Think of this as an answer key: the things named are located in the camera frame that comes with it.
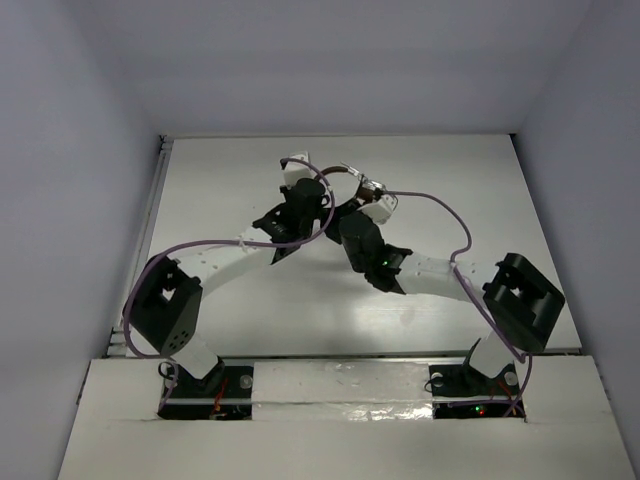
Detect brown silver headphones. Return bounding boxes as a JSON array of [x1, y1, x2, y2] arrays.
[[321, 162, 387, 205]]

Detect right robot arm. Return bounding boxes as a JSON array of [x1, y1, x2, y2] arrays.
[[338, 213, 565, 398]]

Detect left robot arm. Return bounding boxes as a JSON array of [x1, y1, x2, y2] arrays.
[[123, 178, 326, 396]]

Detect white foil taped panel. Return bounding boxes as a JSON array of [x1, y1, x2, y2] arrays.
[[251, 360, 433, 422]]

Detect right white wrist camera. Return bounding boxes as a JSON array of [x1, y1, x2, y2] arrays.
[[358, 193, 398, 225]]

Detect left side aluminium rail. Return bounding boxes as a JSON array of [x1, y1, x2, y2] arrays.
[[103, 135, 174, 358]]

